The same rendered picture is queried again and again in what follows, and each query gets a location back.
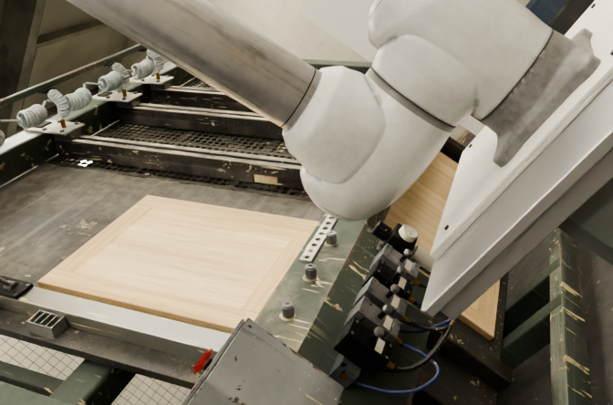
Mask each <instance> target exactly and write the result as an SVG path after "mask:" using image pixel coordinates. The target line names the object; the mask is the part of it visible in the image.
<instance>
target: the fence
mask: <svg viewBox="0 0 613 405"><path fill-rule="evenodd" d="M0 308H2V309H5V310H8V311H12V312H16V313H19V314H22V315H26V316H30V317H32V316H33V315H34V314H35V313H36V312H38V310H42V311H46V312H49V313H53V314H57V315H61V316H63V317H65V319H66V321H67V324H68V327H73V328H76V329H80V330H84V331H88V332H90V333H94V334H98V335H101V336H104V337H108V338H115V339H117V340H121V341H125V342H129V343H131V344H135V345H139V346H142V347H145V348H152V349H155V350H159V351H162V352H166V353H169V354H173V355H176V356H180V357H183V358H189V359H193V360H196V361H199V360H200V358H201V357H202V355H203V354H204V352H205V351H206V349H207V348H208V349H209V350H210V349H211V348H212V349H213V351H212V353H213V355H212V357H211V358H214V357H215V355H216V353H217V352H218V351H219V349H220V348H221V347H222V345H223V344H224V342H225V341H226V340H227V338H229V336H230V335H231V334H227V333H224V332H220V331H215V330H211V329H208V328H204V327H197V326H194V325H190V324H185V323H182V322H178V321H174V320H170V319H167V318H163V317H156V316H152V315H148V314H144V313H141V312H137V311H133V310H129V309H125V308H121V307H117V306H111V305H107V304H103V303H100V302H95V301H91V300H87V299H84V298H80V297H76V296H70V295H65V294H61V293H58V292H54V291H50V290H46V289H43V288H39V287H34V286H33V287H32V288H31V289H30V290H28V291H27V292H26V293H25V294H23V295H22V296H21V297H19V298H18V299H13V298H9V297H5V296H0Z"/></svg>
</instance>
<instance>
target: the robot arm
mask: <svg viewBox="0 0 613 405"><path fill-rule="evenodd" d="M66 1H67V2H69V3H71V4H72V5H74V6H76V7H77V8H79V9H81V10H82V11H84V12H86V13H87V14H89V15H91V16H93V17H95V18H97V19H98V20H99V21H101V22H102V23H104V24H106V25H107V26H110V27H111V28H113V29H115V30H116V31H118V32H120V33H121V34H122V35H124V36H126V37H128V38H130V39H131V40H133V41H135V42H136V43H138V44H140V45H141V46H143V47H146V48H147V49H149V50H150V51H153V52H155V53H156V54H158V55H160V56H161V57H164V58H165V59H167V60H169V61H171V62H172V63H173V64H175V65H176V66H178V67H180V68H182V69H184V70H185V71H187V72H189V73H190V74H192V75H194V76H195V77H197V78H199V79H200V80H202V81H204V82H205V83H207V84H209V85H210V86H212V87H214V88H216V89H218V90H219V91H221V92H223V94H225V95H227V96H229V97H230V98H232V99H234V100H236V101H238V102H239V103H241V104H243V105H244V106H246V107H247V108H249V109H251V110H252V111H254V112H256V113H258V114H259V115H261V116H263V117H264V118H266V119H268V120H270V121H272V122H273V123H274V124H276V125H277V126H279V127H281V128H283V133H282V134H283V138H284V141H285V144H286V147H287V149H288V151H289V153H291V154H292V155H293V156H294V157H295V158H296V159H297V160H298V161H299V162H300V163H301V164H302V167H301V169H300V177H301V181H302V183H303V186H304V189H305V191H306V192H307V194H308V195H309V196H310V198H311V200H312V201H313V202H314V204H315V205H316V206H318V207H319V208H320V209H321V210H322V211H324V212H325V213H328V214H329V215H331V216H333V217H335V218H338V219H340V220H343V221H359V220H365V219H367V218H369V217H371V216H373V215H375V214H377V213H379V212H381V211H382V210H384V209H386V208H387V207H388V206H390V205H391V204H393V203H394V202H395V201H397V200H398V199H399V198H400V197H401V195H402V194H404V193H405V192H406V191H407V190H408V189H409V188H410V187H411V186H412V184H413V183H415V182H416V181H417V180H418V178H419V177H420V176H421V175H422V174H423V172H424V171H425V170H426V169H427V167H428V166H429V165H430V164H431V162H432V161H433V159H434V158H435V157H436V155H437V154H438V153H439V151H440V150H441V148H442V146H443V145H444V143H445V142H446V140H447V139H448V138H449V136H450V135H451V134H452V132H453V131H454V129H455V128H456V126H458V125H459V124H460V123H462V122H463V121H464V120H465V119H467V118H468V117H469V116H470V115H471V114H472V115H473V116H475V117H476V118H477V119H479V120H480V121H481V122H482V123H483V124H484V125H486V126H487V127H488V128H489V129H490V130H492V131H493V132H495V133H496V136H497V146H496V150H495V153H494V158H493V162H494V163H495V164H496V165H498V166H499V167H501V168H502V167H504V166H505V165H506V164H507V163H508V162H509V161H510V160H511V159H512V158H513V157H514V155H515V154H516V153H517V152H518V150H519V149H520V148H521V147H522V146H523V145H524V144H525V143H526V142H527V141H528V140H529V139H530V137H531V136H532V135H533V134H534V133H535V132H536V131H537V130H538V129H539V128H540V127H541V126H542V125H543V124H544V123H545V122H546V121H547V120H548V118H549V117H550V116H551V115H552V114H553V113H554V112H555V111H556V110H557V109H558V108H559V107H560V106H561V105H562V104H563V103H564V102H565V101H566V99H567V98H568V97H569V96H570V95H571V94H572V93H573V92H574V91H575V90H576V89H577V88H578V87H579V86H580V85H581V84H583V83H584V82H585V81H586V80H587V79H588V78H589V77H590V76H591V75H592V74H593V73H594V72H595V71H596V70H597V68H598V66H599V65H600V63H601V59H599V58H598V57H596V56H595V55H594V52H593V48H592V46H591V37H592V36H593V33H592V32H590V31H589V30H587V29H586V28H583V29H581V30H580V31H579V32H578V33H576V34H575V35H574V36H573V37H572V38H571V39H569V38H568V37H566V36H564V35H562V34H560V33H558V32H556V31H555V30H554V29H552V28H551V27H550V26H548V25H546V24H545V23H544V22H542V21H541V20H540V19H539V18H538V17H537V16H535V15H534V14H533V13H532V12H531V11H530V10H528V9H527V8H526V7H524V6H523V5H522V4H520V3H519V2H517V1H516V0H375V2H374V3H373V5H372V7H371V8H370V10H369V22H368V36H369V42H370V44H371V45H373V46H374V47H375V48H376V49H377V50H378V52H377V54H376V56H375V58H374V61H373V63H372V66H371V67H370V69H369V71H368V72H367V73H366V75H364V74H362V73H360V72H358V71H356V70H352V69H349V68H346V67H343V66H334V67H323V68H321V69H320V70H317V69H316V68H314V67H312V66H310V65H309V64H307V62H305V61H304V60H302V59H300V58H299V57H297V56H295V55H294V54H292V53H290V52H289V51H287V50H286V49H284V48H282V47H281V46H279V45H278V44H277V43H275V42H273V41H272V40H270V39H269V38H267V37H266V36H263V35H262V34H260V33H259V32H257V31H255V30H254V29H252V28H251V27H250V26H248V25H246V24H245V23H243V22H242V21H240V20H238V19H237V18H235V17H234V16H232V15H230V14H228V13H227V12H225V11H224V10H223V9H222V8H220V7H218V6H217V5H215V4H213V3H211V2H210V1H208V0H66Z"/></svg>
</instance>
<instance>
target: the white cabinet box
mask: <svg viewBox="0 0 613 405"><path fill-rule="evenodd" d="M374 2H375V0H308V1H307V3H306V6H305V8H304V10H303V11H302V13H301V15H303V16H305V17H306V18H308V19H309V20H310V21H312V22H313V23H315V24H316V25H318V26H320V27H321V28H322V29H324V30H325V31H327V32H328V33H329V34H330V35H332V36H333V37H335V38H336V39H338V40H339V41H341V42H342V43H343V44H345V45H346V46H348V47H350V48H351V49H352V50H354V51H355V52H357V53H358V54H360V55H361V56H363V57H364V58H365V59H367V60H368V61H369V62H373V61H374V58H375V56H376V54H377V52H378V50H377V49H376V48H375V47H374V46H373V45H371V44H370V42H369V36H368V22H369V10H370V8H371V7H372V5H373V3H374ZM460 125H462V126H463V127H465V128H466V129H467V130H468V131H470V132H471V133H473V134H474V135H476V136H477V135H478V133H479V132H480V131H481V130H482V129H483V128H484V126H485V125H483V124H482V123H481V122H480V121H479V120H477V119H475V118H474V117H472V116H471V115H470V116H469V117H468V118H467V119H465V120H464V121H463V122H462V123H460Z"/></svg>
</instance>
